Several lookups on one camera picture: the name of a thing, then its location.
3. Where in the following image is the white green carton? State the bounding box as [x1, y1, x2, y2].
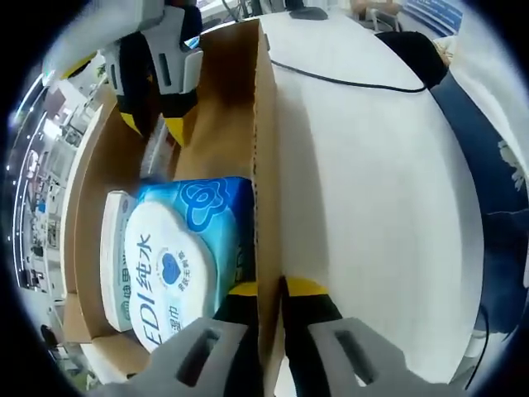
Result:
[100, 189, 140, 332]

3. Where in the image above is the black monitor stand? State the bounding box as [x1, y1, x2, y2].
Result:
[288, 0, 331, 21]

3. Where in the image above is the thin black cable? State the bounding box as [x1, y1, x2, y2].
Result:
[468, 309, 492, 370]

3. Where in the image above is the black cloth bundle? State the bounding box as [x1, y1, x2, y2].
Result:
[374, 30, 450, 91]

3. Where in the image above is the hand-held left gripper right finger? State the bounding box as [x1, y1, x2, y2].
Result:
[280, 275, 415, 397]

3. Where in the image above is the brown cardboard shoe box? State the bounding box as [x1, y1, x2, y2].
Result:
[60, 17, 291, 397]

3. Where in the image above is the blue white banner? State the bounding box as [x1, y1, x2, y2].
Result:
[406, 0, 467, 39]

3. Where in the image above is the blue wet wipes pack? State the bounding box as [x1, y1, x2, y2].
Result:
[122, 175, 256, 356]

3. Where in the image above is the person's white shirt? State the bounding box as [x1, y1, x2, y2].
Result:
[447, 24, 529, 198]

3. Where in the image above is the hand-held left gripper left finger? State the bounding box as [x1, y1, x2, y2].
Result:
[93, 283, 262, 397]

